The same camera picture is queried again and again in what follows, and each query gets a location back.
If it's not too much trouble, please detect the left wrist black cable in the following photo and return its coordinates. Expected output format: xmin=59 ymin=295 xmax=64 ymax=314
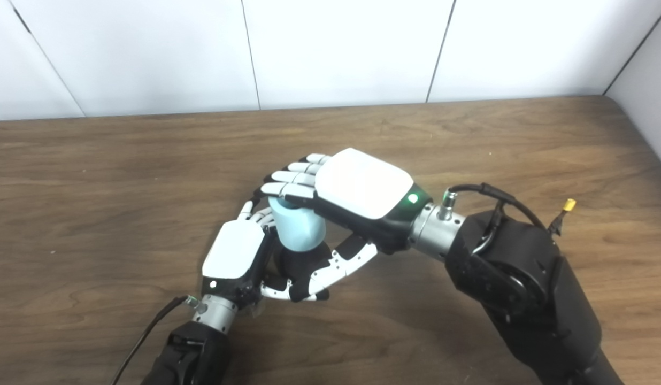
xmin=110 ymin=295 xmax=203 ymax=385

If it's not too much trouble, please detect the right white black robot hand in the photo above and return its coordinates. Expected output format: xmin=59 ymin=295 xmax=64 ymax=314
xmin=261 ymin=148 xmax=434 ymax=303

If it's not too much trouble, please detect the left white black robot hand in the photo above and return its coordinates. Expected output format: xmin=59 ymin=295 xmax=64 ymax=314
xmin=201 ymin=201 xmax=331 ymax=317

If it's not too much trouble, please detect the light blue cylinder cup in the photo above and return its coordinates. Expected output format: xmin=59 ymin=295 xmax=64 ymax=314
xmin=269 ymin=197 xmax=327 ymax=252

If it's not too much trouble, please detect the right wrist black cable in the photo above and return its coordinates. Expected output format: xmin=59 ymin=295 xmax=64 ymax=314
xmin=437 ymin=183 xmax=548 ymax=255

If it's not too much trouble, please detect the black flared nozzle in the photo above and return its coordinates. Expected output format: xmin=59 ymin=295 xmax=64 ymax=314
xmin=277 ymin=241 xmax=331 ymax=301

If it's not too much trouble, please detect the yellow connector plug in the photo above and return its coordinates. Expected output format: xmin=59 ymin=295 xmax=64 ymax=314
xmin=547 ymin=199 xmax=577 ymax=236

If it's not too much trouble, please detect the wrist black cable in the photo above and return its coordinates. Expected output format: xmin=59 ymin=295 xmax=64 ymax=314
xmin=110 ymin=295 xmax=203 ymax=385
xmin=437 ymin=183 xmax=548 ymax=255

